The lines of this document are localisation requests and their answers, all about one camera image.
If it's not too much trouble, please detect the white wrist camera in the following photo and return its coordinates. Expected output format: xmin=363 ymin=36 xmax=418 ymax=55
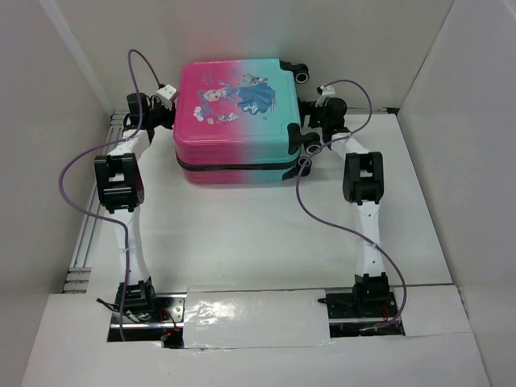
xmin=156 ymin=84 xmax=177 ymax=110
xmin=315 ymin=85 xmax=335 ymax=107

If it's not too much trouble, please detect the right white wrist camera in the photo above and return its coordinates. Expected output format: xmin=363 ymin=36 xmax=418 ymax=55
xmin=315 ymin=85 xmax=335 ymax=107

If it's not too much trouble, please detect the shiny white taped sheet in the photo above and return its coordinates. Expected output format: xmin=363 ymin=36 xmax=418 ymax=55
xmin=183 ymin=289 xmax=331 ymax=350

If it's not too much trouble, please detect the pink children's suitcase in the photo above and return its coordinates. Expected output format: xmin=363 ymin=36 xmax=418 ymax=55
xmin=173 ymin=58 xmax=320 ymax=185

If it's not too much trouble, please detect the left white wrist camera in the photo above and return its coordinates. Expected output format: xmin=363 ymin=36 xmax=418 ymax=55
xmin=156 ymin=84 xmax=177 ymax=110

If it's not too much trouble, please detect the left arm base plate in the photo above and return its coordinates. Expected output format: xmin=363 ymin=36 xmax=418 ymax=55
xmin=96 ymin=293 xmax=187 ymax=349

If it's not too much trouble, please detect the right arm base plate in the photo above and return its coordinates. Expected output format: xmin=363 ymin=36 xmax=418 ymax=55
xmin=318 ymin=293 xmax=405 ymax=339

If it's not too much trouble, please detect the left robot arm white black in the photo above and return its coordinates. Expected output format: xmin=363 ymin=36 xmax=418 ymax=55
xmin=94 ymin=85 xmax=177 ymax=322

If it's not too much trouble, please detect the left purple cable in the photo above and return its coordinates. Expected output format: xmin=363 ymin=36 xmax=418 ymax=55
xmin=58 ymin=48 xmax=166 ymax=342

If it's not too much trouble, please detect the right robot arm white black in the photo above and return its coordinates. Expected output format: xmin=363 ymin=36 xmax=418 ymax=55
xmin=298 ymin=98 xmax=389 ymax=318

